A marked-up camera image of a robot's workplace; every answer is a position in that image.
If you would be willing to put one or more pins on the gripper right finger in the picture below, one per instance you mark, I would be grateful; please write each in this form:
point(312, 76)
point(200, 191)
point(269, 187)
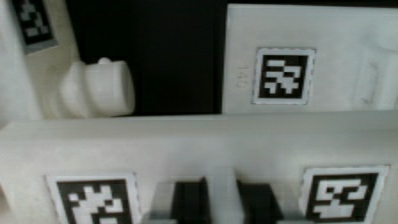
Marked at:
point(262, 209)

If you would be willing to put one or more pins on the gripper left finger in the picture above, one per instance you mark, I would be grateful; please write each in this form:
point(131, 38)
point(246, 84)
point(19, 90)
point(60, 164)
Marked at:
point(181, 206)

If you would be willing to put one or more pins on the white cabinet body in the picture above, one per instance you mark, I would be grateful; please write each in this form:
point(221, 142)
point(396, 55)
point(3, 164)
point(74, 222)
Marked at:
point(54, 87)

